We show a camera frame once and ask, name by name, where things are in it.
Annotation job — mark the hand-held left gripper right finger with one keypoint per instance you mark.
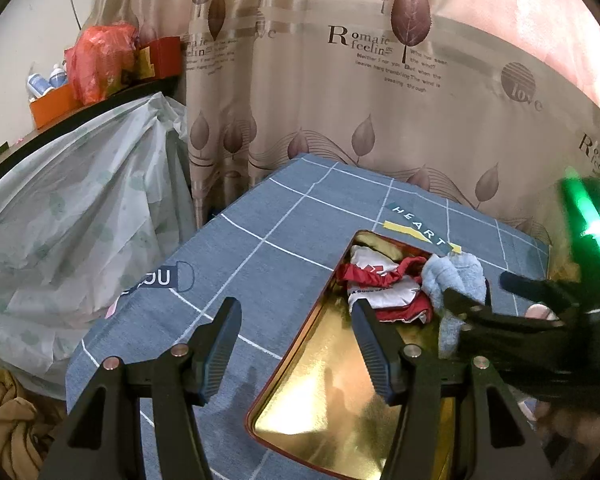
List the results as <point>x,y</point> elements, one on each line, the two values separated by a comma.
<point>372,347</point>

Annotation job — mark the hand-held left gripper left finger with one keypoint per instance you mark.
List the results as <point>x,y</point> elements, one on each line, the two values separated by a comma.
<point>220,345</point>

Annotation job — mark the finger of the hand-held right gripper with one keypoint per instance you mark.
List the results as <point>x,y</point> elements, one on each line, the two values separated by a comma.
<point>467,302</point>
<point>535,287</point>

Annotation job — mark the light blue cloth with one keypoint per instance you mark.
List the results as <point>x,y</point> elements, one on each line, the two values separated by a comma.
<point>452,272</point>

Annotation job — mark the gold metal tin box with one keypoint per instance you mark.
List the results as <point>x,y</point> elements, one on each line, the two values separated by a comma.
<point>325,400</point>

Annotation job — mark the person's right hand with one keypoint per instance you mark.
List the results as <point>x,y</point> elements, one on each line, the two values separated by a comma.
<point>541,313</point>

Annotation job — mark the white and red cloth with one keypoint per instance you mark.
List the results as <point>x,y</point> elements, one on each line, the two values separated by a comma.
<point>380,287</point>

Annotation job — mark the blue checked bed sheet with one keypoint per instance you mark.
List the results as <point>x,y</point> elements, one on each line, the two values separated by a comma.
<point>280,240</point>

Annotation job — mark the translucent plastic cover sheet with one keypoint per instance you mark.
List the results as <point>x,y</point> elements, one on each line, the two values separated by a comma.
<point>75,220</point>

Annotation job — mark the yellow brown cloth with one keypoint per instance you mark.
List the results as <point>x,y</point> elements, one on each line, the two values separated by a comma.
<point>15,425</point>

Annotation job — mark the beige leaf print curtain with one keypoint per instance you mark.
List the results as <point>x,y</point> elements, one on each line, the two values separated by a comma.
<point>330,85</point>

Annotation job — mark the dark shelf board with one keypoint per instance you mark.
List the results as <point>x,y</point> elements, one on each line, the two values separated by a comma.
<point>10,152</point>

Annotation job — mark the orange box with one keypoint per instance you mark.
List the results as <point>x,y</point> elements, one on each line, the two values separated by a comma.
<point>52,107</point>

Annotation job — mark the red cardboard box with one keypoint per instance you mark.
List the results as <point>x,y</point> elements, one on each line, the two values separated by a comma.
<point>165,57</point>

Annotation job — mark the orange plastic bag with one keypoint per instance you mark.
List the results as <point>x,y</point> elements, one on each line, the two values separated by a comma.
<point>100,65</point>

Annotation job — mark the small blue white bottle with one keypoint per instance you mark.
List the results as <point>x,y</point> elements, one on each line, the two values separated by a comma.
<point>57,77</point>
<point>34,85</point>

